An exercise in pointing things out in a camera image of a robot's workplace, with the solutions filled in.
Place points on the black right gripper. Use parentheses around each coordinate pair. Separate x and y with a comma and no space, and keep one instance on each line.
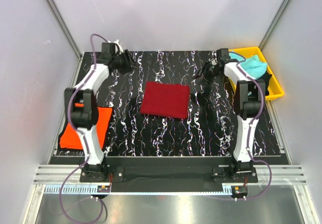
(204,72)

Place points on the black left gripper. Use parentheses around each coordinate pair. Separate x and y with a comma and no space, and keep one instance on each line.
(130,63)

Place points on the dark red polo shirt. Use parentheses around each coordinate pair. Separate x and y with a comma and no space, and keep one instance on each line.
(166,100)

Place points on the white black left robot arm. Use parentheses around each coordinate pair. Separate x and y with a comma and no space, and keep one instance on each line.
(82,113)

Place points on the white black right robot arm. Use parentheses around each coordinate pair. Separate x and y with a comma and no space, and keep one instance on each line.
(248,105)

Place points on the turquoise t shirt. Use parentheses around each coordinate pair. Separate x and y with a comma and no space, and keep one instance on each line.
(253,66)

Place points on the black t shirt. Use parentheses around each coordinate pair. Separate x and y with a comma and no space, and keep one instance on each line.
(266,78)

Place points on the yellow plastic bin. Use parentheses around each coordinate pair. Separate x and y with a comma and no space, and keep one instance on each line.
(274,88)

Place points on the folded orange t shirt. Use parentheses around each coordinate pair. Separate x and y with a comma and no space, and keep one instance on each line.
(69,140)

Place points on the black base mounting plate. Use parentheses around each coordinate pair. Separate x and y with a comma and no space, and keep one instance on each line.
(217,184)

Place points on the right orange connector box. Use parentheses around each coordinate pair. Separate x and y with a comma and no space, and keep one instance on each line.
(239,191)

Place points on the orange connector box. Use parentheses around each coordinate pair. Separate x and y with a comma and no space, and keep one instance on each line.
(239,191)
(104,188)

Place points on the left orange connector box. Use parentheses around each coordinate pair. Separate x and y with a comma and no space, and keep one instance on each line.
(104,188)

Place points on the left corner aluminium post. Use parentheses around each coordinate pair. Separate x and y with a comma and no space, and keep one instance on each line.
(64,28)

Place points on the corner aluminium post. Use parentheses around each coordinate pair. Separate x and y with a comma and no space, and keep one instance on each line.
(64,28)
(274,23)

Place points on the right corner aluminium post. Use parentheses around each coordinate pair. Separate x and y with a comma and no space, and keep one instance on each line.
(274,23)

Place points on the aluminium frame rail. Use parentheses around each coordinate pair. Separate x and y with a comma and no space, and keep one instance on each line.
(281,174)

